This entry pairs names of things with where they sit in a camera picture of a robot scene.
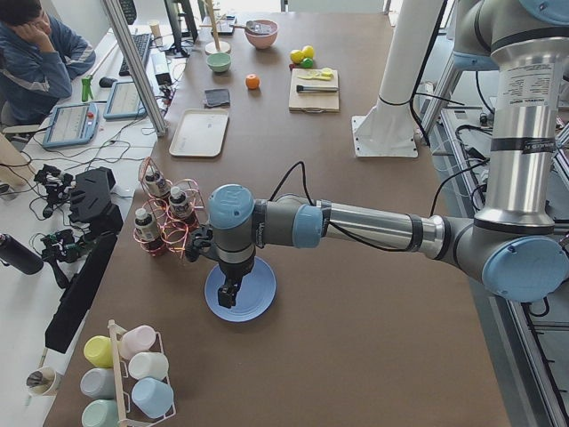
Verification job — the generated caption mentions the black water bottle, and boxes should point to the black water bottle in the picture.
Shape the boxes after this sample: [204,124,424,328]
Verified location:
[0,234,44,275]

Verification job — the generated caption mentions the green lime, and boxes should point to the green lime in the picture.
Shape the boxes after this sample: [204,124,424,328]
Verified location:
[300,57,314,68]

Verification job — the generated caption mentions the copper wire bottle rack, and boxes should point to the copper wire bottle rack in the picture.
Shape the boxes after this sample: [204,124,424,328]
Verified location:
[132,157,207,256]

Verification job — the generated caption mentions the yellow plastic knife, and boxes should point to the yellow plastic knife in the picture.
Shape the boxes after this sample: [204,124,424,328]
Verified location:
[297,73,333,81]

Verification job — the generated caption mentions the metal ice scoop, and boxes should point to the metal ice scoop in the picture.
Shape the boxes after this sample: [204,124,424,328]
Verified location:
[231,20,273,35]

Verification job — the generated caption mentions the green bowl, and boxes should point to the green bowl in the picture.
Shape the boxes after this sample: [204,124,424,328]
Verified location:
[206,52,232,73]

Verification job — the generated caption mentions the dark drink bottle front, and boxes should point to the dark drink bottle front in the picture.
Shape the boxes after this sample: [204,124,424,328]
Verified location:
[134,207,166,256]

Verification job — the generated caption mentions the black digital scale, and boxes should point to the black digital scale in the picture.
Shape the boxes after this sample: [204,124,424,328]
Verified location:
[216,15,237,36]

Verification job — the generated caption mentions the wooden cup stand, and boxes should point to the wooden cup stand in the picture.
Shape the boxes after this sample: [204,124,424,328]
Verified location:
[200,0,231,55]

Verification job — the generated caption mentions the grey folded cloth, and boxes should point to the grey folded cloth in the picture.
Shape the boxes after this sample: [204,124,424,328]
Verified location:
[204,88,230,108]

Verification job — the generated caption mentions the blue plate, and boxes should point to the blue plate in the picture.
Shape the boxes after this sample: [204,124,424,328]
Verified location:
[204,256,276,322]

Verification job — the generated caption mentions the dark drink bottle back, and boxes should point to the dark drink bottle back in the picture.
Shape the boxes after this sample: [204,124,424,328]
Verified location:
[144,169,170,198]

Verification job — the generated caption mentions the grey cup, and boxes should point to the grey cup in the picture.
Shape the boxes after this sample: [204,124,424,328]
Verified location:
[80,367,116,399]

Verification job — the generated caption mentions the yellow lemon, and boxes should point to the yellow lemon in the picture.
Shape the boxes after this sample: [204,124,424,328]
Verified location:
[289,50,304,64]
[301,45,315,59]

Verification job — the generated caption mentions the teach pendant far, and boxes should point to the teach pendant far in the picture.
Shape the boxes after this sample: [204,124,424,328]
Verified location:
[103,81,147,121]

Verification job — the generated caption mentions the aluminium frame post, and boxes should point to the aluminium frame post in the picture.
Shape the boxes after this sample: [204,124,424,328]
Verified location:
[101,0,167,137]

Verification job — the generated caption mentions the dark drink bottle middle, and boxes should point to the dark drink bottle middle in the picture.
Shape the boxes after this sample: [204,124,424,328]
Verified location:
[169,186,196,225]

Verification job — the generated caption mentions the white cup rack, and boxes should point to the white cup rack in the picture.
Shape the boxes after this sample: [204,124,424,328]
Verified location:
[108,319,177,426]

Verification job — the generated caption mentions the pink bowl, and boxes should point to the pink bowl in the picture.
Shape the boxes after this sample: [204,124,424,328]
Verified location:
[244,19,278,50]

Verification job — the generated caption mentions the computer mouse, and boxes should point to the computer mouse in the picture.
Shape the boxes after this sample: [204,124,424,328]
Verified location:
[99,77,116,88]

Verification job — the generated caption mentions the blue cup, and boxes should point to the blue cup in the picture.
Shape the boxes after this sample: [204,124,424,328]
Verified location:
[131,377,174,419]

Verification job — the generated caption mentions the teach pendant near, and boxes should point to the teach pendant near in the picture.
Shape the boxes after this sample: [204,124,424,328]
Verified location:
[42,102,99,149]

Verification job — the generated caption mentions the orange fruit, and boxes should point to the orange fruit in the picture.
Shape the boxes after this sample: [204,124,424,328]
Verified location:
[244,74,260,90]

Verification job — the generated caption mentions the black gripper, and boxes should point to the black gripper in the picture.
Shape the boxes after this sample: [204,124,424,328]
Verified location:
[217,256,254,308]

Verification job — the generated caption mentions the dark drink bottle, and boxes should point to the dark drink bottle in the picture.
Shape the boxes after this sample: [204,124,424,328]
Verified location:
[134,207,166,256]
[169,186,196,225]
[144,169,170,198]

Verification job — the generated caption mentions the metal cylinder black tip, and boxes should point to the metal cylinder black tip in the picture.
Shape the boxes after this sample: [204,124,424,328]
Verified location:
[295,85,339,93]

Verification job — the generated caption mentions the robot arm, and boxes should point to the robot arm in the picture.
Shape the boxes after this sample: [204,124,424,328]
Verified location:
[205,1,568,308]

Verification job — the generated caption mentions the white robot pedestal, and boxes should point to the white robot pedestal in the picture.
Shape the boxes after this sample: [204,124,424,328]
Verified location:
[352,0,446,158]

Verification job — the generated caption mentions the teach pendant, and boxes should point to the teach pendant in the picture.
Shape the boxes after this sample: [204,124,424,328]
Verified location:
[103,81,147,121]
[42,102,99,149]

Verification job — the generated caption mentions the paper cup with utensils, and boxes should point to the paper cup with utensils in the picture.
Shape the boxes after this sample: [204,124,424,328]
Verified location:
[26,367,62,397]

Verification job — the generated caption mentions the wooden cutting board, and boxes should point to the wooden cutting board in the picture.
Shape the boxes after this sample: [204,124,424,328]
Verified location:
[288,68,340,113]

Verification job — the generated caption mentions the white cup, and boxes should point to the white cup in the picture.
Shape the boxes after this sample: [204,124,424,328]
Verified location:
[128,351,169,381]

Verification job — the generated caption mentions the cream rectangular tray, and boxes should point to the cream rectangular tray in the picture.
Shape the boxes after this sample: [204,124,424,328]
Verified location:
[169,109,229,157]

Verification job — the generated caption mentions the pink cup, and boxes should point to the pink cup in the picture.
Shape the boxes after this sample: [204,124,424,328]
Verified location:
[118,325,156,359]

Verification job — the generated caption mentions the green cup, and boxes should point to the green cup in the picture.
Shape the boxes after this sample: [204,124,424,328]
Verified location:
[81,399,118,427]

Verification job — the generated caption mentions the black keyboard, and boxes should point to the black keyboard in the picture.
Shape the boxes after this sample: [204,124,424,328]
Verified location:
[118,34,152,77]

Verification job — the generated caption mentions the yellow cup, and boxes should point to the yellow cup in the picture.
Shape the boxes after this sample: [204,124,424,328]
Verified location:
[84,335,113,368]

